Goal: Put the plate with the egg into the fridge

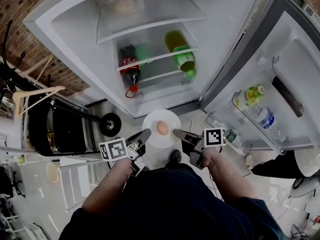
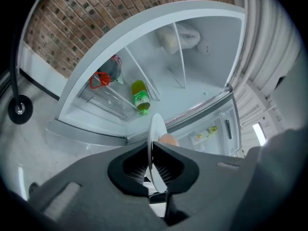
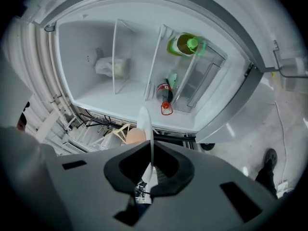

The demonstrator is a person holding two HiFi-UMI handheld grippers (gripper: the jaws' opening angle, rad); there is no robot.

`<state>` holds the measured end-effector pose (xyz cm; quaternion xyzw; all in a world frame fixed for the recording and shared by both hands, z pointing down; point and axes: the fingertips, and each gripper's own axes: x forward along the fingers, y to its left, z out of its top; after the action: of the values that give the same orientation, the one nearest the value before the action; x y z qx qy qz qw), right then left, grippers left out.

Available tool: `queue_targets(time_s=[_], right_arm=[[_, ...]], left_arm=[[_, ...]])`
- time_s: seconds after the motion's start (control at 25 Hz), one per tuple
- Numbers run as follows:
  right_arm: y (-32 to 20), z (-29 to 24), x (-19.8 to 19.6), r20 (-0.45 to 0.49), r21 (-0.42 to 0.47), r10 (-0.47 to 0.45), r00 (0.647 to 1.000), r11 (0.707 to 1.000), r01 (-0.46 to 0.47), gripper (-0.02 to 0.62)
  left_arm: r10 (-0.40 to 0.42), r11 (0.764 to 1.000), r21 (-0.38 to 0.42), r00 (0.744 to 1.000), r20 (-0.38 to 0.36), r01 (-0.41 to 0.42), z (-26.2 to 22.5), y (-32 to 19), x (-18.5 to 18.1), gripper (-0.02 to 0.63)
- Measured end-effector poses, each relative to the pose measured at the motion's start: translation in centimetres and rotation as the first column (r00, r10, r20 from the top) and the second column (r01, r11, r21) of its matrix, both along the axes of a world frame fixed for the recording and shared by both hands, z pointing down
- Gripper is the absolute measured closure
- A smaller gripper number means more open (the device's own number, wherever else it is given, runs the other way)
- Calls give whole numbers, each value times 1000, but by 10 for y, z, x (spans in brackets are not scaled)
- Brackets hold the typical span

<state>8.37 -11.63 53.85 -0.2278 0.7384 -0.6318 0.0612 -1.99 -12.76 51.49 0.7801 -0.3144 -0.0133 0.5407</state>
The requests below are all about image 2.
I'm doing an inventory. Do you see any white fridge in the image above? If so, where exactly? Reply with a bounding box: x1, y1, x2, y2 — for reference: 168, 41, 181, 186
45, 2, 248, 159

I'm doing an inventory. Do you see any brown egg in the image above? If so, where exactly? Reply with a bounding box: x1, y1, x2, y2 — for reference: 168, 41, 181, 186
158, 133, 180, 147

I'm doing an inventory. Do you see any clear crisper drawer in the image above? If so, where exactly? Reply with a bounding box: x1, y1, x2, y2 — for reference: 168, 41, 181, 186
76, 80, 138, 120

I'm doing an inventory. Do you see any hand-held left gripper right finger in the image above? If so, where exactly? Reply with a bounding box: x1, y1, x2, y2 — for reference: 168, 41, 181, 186
153, 141, 200, 194

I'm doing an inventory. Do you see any white rectangular light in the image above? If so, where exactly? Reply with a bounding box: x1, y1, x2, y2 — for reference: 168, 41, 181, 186
252, 122, 267, 146

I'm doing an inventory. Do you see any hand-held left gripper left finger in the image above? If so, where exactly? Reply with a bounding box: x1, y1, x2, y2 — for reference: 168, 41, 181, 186
107, 142, 154, 198

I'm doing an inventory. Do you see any black stand with round base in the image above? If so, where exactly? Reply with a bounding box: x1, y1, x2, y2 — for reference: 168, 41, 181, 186
7, 20, 34, 125

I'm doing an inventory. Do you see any yellow green bottle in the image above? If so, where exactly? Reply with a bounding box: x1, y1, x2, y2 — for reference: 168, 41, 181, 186
196, 125, 218, 141

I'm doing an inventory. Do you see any white plate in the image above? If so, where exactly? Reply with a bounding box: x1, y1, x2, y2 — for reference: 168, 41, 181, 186
147, 113, 168, 193

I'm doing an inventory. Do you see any white plastic bag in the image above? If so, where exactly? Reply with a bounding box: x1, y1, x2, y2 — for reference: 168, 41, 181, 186
179, 24, 202, 51

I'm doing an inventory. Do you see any red plastic lid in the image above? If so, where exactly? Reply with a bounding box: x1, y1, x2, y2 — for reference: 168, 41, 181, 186
89, 71, 112, 90

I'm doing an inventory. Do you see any glass fridge shelf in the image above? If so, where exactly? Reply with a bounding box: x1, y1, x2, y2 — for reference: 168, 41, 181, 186
124, 45, 161, 102
172, 22, 188, 89

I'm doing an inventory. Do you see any dark soda bottle red label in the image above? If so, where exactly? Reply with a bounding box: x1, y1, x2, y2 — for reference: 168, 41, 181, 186
97, 54, 124, 84

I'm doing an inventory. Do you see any beige food bag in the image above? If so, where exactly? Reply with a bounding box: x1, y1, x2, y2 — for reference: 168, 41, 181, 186
155, 27, 180, 55

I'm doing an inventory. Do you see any green drink bottle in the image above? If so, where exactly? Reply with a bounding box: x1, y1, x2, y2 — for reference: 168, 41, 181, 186
131, 79, 152, 116

